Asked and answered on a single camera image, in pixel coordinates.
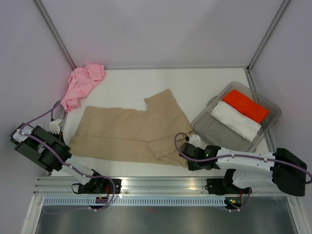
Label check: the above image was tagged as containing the rolled orange t shirt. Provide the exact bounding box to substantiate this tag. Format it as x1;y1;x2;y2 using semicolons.
223;89;269;124

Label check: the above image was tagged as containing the aluminium front rail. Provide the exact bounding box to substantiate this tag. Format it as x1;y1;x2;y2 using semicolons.
33;176;299;195

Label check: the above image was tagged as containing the clear grey plastic bin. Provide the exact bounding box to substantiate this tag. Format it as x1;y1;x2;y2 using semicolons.
191;81;281;152

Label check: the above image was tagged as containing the right aluminium frame post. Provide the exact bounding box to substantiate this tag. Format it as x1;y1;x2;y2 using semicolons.
245;0;292;73

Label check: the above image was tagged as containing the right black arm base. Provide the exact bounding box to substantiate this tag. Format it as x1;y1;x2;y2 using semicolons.
205;178;252;195

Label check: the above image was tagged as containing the white t shirt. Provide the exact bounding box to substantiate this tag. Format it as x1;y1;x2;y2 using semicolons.
211;101;261;142

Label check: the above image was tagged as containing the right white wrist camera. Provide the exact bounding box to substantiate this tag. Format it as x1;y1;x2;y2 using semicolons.
188;135;201;147

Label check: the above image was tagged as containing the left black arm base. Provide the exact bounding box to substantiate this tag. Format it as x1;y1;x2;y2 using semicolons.
71;178;122;195

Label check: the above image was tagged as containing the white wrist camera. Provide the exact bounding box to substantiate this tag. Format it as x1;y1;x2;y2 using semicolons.
49;119;64;135
188;135;201;147

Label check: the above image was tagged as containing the pink crumpled t shirt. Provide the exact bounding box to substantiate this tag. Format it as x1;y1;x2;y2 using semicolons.
60;63;106;112

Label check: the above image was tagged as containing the white slotted cable duct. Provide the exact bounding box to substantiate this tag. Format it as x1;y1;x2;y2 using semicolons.
43;196;226;206

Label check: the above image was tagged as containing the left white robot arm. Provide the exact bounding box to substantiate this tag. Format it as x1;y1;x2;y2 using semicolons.
10;124;106;193

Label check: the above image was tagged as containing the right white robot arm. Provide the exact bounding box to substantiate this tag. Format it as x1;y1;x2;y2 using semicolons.
178;142;311;197

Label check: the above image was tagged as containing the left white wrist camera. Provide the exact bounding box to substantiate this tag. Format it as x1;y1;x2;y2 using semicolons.
49;119;64;135

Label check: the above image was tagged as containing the beige t shirt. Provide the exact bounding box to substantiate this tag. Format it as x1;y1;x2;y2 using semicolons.
69;89;192;168

